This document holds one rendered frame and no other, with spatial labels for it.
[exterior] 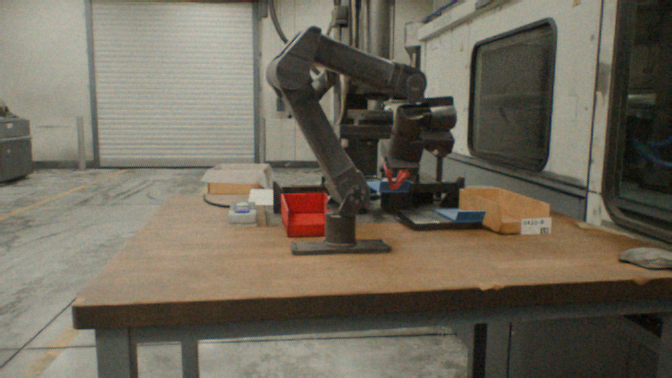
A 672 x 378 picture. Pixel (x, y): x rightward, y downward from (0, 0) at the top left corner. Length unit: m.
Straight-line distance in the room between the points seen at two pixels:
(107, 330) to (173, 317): 0.11
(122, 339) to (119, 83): 10.24
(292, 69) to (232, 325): 0.45
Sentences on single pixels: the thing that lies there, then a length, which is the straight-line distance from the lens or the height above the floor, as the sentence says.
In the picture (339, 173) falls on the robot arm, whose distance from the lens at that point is 1.01.
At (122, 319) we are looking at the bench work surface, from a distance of 0.85.
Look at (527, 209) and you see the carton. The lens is 1.39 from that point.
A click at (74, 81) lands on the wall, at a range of 11.36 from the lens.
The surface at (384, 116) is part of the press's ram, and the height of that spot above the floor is 1.17.
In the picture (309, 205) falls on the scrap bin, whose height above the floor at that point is 0.93.
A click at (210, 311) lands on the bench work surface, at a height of 0.88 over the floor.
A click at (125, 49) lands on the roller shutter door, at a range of 11.04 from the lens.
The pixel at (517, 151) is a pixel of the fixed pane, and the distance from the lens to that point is 2.09.
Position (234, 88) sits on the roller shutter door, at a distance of 10.62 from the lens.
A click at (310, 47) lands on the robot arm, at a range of 0.98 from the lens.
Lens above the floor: 1.18
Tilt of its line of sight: 9 degrees down
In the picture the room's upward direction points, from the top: straight up
